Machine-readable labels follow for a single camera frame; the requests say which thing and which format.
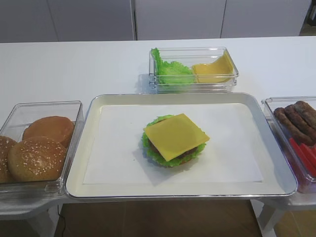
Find clear sausage container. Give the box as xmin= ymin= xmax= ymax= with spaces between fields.
xmin=262 ymin=97 xmax=316 ymax=193

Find brown sausage back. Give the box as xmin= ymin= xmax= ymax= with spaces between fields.
xmin=294 ymin=101 xmax=316 ymax=126

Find white metal baking tray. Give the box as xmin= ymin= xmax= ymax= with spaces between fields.
xmin=66 ymin=93 xmax=298 ymax=198

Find brown burger patty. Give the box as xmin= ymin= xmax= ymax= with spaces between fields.
xmin=148 ymin=138 xmax=197 ymax=160

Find thin black cable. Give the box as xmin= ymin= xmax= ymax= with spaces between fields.
xmin=56 ymin=204 xmax=67 ymax=237

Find clear lettuce and cheese container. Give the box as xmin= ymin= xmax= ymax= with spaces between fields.
xmin=149 ymin=47 xmax=239 ymax=93

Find brown sausage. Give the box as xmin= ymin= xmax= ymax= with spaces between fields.
xmin=294 ymin=101 xmax=316 ymax=126
xmin=274 ymin=108 xmax=315 ymax=146
xmin=284 ymin=105 xmax=316 ymax=139

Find brown sausage front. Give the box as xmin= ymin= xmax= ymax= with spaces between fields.
xmin=274 ymin=108 xmax=315 ymax=146

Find green lettuce on burger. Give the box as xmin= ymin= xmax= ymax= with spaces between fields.
xmin=141 ymin=114 xmax=207 ymax=168

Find sesame bun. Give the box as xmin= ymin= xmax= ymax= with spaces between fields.
xmin=0 ymin=136 xmax=17 ymax=183
xmin=7 ymin=136 xmax=67 ymax=182

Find curled yellow cheese slice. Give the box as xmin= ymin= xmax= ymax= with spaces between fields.
xmin=209 ymin=51 xmax=233 ymax=74

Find green lettuce leaves in container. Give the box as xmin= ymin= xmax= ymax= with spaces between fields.
xmin=151 ymin=48 xmax=195 ymax=84

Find flat yellow cheese slice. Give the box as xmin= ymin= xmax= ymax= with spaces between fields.
xmin=192 ymin=63 xmax=233 ymax=83

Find red bacon strips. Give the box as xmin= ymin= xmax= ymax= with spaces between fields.
xmin=289 ymin=138 xmax=316 ymax=178

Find left sesame bun top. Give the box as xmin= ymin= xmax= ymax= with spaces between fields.
xmin=0 ymin=136 xmax=17 ymax=183

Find yellow cheese slice on burger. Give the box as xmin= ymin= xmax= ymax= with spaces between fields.
xmin=144 ymin=113 xmax=211 ymax=162

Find plain brown bun bottom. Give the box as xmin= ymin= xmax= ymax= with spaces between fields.
xmin=22 ymin=116 xmax=75 ymax=148

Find clear plastic bun container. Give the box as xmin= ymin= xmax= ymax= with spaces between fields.
xmin=0 ymin=101 xmax=84 ymax=199

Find right sesame bun top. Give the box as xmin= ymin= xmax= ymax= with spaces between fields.
xmin=7 ymin=136 xmax=67 ymax=182

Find burger bottom bun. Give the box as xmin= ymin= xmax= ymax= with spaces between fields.
xmin=179 ymin=157 xmax=195 ymax=165

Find white parchment paper sheet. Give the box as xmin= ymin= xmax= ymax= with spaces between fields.
xmin=84 ymin=104 xmax=264 ymax=186

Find brown sausage middle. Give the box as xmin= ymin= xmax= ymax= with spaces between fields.
xmin=284 ymin=105 xmax=316 ymax=139

